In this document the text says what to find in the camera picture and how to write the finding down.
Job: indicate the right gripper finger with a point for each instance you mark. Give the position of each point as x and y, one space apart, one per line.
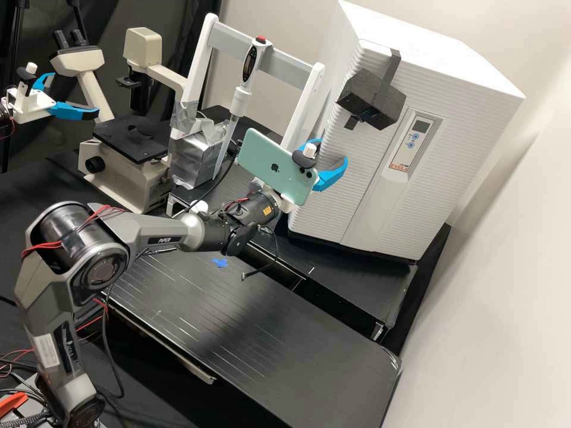
332 178
312 142

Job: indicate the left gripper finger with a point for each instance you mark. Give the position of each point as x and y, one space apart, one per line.
71 111
41 80

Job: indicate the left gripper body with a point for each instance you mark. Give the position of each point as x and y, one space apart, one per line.
31 107

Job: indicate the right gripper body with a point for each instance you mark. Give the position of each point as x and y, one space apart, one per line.
287 206

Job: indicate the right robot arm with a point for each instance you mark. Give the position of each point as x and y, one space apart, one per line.
151 227

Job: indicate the incubator door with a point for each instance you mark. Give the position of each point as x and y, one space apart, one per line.
392 200

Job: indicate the left phone holder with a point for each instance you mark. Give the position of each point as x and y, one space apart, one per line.
30 68

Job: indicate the black platform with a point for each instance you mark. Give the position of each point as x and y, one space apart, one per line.
225 185
267 339
357 285

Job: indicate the cream microscope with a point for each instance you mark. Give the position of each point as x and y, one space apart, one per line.
125 169

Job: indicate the pipette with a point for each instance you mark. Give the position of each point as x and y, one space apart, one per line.
250 62

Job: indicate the white pipette stand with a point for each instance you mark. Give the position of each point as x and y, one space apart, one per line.
232 44

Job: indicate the white incubator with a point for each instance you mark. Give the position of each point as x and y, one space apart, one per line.
415 20

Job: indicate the right wrist camera phone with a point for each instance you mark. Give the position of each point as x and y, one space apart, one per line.
272 165

